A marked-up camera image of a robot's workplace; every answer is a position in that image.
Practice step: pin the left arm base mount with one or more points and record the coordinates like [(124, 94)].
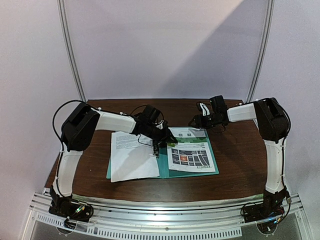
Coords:
[(72, 210)]

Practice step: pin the teal file folder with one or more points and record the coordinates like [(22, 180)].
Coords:
[(165, 172)]

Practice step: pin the aluminium mounting rail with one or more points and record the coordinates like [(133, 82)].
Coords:
[(198, 220)]

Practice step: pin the aluminium wall post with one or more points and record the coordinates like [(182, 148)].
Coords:
[(262, 50), (61, 5)]

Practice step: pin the white printed paper sheet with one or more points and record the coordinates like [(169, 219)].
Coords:
[(132, 157)]

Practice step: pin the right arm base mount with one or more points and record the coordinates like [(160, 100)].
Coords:
[(274, 207)]

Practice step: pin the colourful printed leaflet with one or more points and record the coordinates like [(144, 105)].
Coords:
[(193, 153)]

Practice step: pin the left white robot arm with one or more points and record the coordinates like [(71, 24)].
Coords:
[(78, 129)]

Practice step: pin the right aluminium wall post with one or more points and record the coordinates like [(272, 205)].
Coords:
[(262, 50)]

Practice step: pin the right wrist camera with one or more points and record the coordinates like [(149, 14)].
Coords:
[(202, 107)]

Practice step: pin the left aluminium wall post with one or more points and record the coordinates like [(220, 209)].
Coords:
[(61, 5)]

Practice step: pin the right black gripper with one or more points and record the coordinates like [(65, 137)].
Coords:
[(201, 120)]

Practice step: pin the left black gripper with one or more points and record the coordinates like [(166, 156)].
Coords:
[(165, 138)]

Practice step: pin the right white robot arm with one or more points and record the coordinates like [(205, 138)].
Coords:
[(273, 125)]

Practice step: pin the chrome folder clip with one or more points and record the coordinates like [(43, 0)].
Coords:
[(156, 149)]

